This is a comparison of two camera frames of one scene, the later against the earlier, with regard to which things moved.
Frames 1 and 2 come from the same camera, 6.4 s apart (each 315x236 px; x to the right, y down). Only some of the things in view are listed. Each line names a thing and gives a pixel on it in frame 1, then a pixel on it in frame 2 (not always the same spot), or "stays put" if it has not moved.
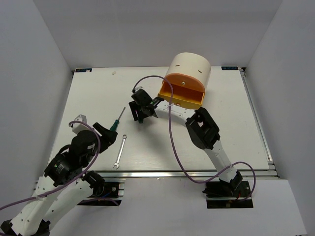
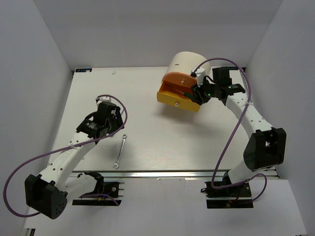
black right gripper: (135, 107) → (196, 92)
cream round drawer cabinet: (193, 63) stays put
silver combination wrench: (124, 136) stays put
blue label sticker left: (83, 70) stays put
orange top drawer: (186, 80) stays put
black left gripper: (108, 137) → (117, 122)
